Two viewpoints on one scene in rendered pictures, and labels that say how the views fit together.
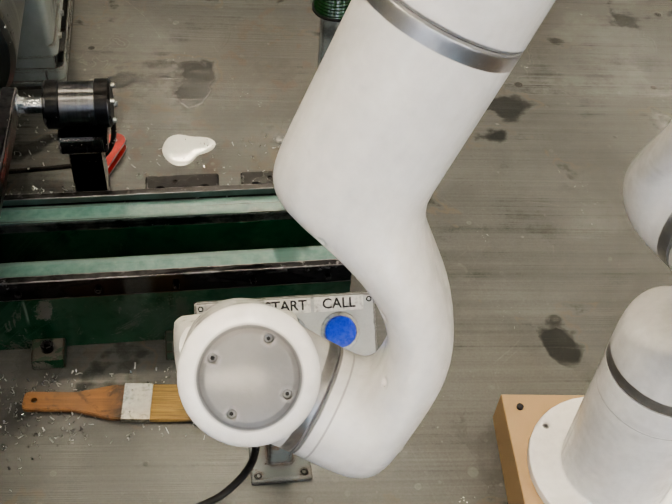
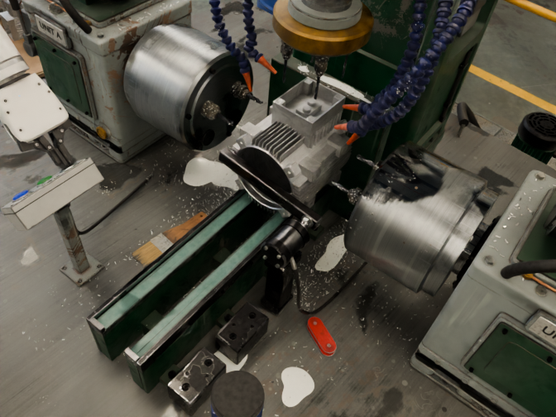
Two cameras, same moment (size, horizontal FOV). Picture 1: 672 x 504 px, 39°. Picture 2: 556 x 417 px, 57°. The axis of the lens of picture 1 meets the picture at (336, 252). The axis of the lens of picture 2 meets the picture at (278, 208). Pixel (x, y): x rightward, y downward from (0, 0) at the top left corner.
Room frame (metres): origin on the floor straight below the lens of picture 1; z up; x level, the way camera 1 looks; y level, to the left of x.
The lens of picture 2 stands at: (1.27, -0.11, 1.78)
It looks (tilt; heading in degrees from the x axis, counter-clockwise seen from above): 49 degrees down; 134
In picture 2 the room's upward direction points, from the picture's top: 7 degrees clockwise
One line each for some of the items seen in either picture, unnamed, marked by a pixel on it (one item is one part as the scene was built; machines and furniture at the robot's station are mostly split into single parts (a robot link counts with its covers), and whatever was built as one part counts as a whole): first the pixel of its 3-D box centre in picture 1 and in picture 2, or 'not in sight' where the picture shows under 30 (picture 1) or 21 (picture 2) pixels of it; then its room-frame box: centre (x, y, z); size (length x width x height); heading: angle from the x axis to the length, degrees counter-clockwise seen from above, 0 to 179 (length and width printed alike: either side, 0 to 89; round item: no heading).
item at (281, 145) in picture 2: not in sight; (291, 155); (0.70, 0.50, 1.02); 0.20 x 0.19 x 0.19; 101
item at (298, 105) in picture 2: not in sight; (307, 112); (0.69, 0.54, 1.11); 0.12 x 0.11 x 0.07; 101
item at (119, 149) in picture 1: (107, 156); (321, 336); (1.00, 0.35, 0.81); 0.09 x 0.03 x 0.02; 168
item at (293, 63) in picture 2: not in sight; (328, 135); (0.67, 0.65, 0.97); 0.30 x 0.11 x 0.34; 12
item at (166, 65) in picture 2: not in sight; (175, 79); (0.35, 0.43, 1.04); 0.37 x 0.25 x 0.25; 12
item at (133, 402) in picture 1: (111, 402); (172, 237); (0.59, 0.25, 0.80); 0.21 x 0.05 x 0.01; 96
